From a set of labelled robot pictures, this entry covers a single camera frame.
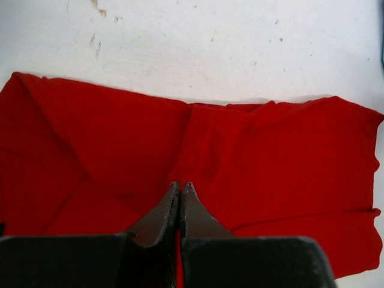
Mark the red t shirt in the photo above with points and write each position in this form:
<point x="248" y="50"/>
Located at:
<point x="78" y="158"/>

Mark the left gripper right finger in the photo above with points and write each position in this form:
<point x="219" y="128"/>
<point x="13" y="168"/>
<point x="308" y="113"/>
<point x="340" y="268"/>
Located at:
<point x="213" y="257"/>

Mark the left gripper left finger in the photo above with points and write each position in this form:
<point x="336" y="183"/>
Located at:
<point x="141" y="256"/>

